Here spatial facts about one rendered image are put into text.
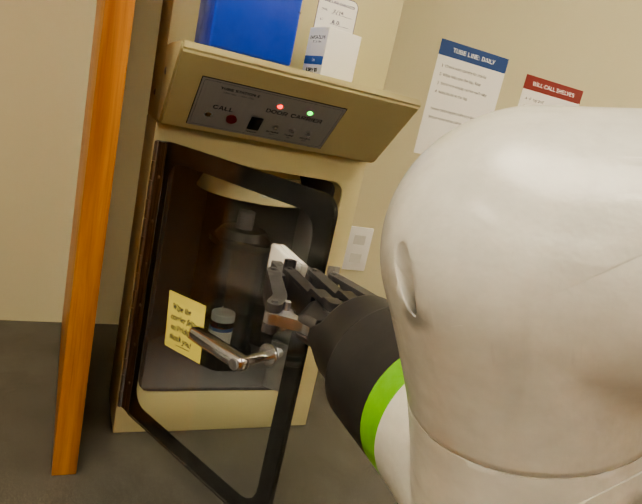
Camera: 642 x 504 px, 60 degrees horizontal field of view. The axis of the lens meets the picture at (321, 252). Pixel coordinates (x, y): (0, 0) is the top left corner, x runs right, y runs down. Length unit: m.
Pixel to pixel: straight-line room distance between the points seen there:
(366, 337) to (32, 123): 0.96
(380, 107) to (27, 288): 0.84
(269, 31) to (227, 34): 0.05
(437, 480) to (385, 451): 0.07
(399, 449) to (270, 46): 0.52
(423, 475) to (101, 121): 0.54
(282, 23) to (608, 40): 1.24
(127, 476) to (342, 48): 0.64
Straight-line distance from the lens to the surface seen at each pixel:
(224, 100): 0.72
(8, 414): 0.98
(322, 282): 0.50
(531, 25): 1.61
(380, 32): 0.88
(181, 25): 0.78
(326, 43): 0.75
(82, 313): 0.74
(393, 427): 0.30
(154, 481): 0.85
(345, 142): 0.81
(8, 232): 1.26
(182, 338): 0.74
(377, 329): 0.34
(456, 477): 0.23
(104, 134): 0.69
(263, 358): 0.61
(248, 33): 0.69
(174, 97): 0.72
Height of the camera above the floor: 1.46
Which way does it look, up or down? 14 degrees down
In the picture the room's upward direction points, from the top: 13 degrees clockwise
